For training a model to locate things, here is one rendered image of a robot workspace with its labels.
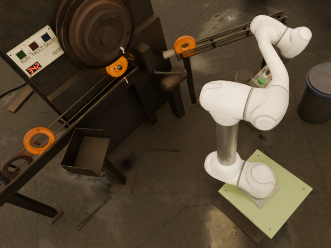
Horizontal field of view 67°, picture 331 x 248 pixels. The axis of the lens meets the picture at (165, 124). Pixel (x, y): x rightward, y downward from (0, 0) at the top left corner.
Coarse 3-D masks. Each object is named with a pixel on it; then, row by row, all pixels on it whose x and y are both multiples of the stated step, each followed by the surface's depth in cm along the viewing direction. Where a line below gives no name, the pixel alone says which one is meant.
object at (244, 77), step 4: (240, 72) 185; (244, 72) 185; (248, 72) 184; (236, 76) 184; (240, 76) 183; (244, 76) 183; (248, 76) 182; (252, 76) 182; (236, 80) 185; (240, 80) 182; (244, 80) 181; (248, 80) 181; (248, 84) 184
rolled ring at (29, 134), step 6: (30, 132) 159; (36, 132) 161; (42, 132) 163; (48, 132) 165; (24, 138) 160; (30, 138) 160; (54, 138) 169; (24, 144) 160; (30, 144) 164; (48, 144) 169; (30, 150) 163; (36, 150) 165; (42, 150) 167
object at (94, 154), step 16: (80, 128) 162; (80, 144) 169; (96, 144) 167; (64, 160) 154; (80, 160) 165; (96, 160) 162; (96, 176) 156; (112, 176) 196; (128, 176) 216; (128, 192) 209
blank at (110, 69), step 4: (120, 60) 169; (124, 60) 172; (112, 64) 167; (124, 64) 174; (108, 68) 167; (112, 68) 169; (124, 68) 176; (108, 72) 169; (112, 72) 171; (116, 72) 173; (120, 72) 176; (112, 76) 173; (116, 76) 175
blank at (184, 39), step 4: (184, 36) 178; (188, 36) 179; (176, 40) 181; (180, 40) 178; (184, 40) 179; (188, 40) 179; (192, 40) 180; (176, 44) 181; (180, 44) 181; (192, 44) 183; (176, 48) 184; (180, 48) 184; (184, 48) 188; (188, 48) 186; (180, 52) 187
